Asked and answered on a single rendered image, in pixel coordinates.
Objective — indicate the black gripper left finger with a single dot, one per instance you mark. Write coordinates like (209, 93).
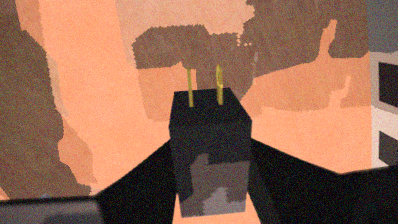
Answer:
(144, 195)

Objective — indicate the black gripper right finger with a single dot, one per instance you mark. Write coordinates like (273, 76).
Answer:
(287, 190)

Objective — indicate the black two-prong plug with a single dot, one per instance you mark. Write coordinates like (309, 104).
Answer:
(210, 136)

